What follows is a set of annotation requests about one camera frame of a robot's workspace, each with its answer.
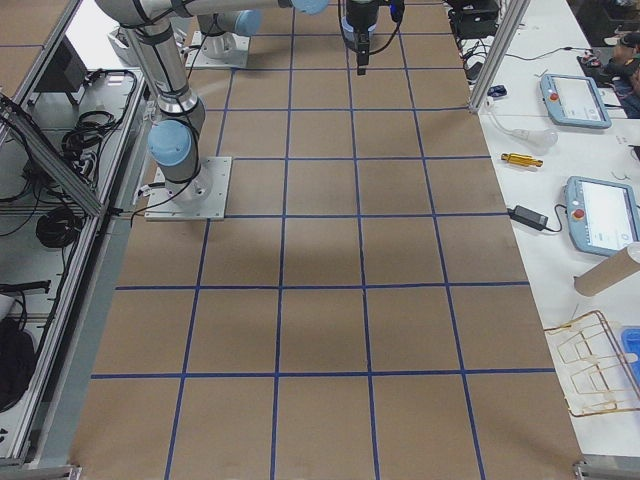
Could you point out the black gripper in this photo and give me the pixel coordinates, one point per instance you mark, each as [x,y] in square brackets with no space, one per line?
[361,25]

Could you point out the far teach pendant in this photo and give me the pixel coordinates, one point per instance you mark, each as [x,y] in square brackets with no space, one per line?
[574,101]

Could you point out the teach pendant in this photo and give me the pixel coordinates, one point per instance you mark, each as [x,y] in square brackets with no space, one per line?
[603,217]
[574,101]

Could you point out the black power adapter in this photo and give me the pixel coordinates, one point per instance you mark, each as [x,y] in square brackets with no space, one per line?
[528,217]

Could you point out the near teach pendant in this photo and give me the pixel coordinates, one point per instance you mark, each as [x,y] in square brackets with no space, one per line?
[603,217]

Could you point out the cardboard tube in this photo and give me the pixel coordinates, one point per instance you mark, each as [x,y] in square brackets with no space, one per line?
[609,272]

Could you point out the blue plastic tray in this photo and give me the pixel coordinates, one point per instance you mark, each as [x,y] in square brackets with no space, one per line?
[630,338]

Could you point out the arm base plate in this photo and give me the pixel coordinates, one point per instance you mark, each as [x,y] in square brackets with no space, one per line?
[228,50]
[205,198]

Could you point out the aluminium frame post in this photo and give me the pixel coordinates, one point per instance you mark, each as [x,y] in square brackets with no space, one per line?
[502,40]

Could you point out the gold wire rack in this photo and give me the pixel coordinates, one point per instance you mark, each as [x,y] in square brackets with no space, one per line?
[594,369]

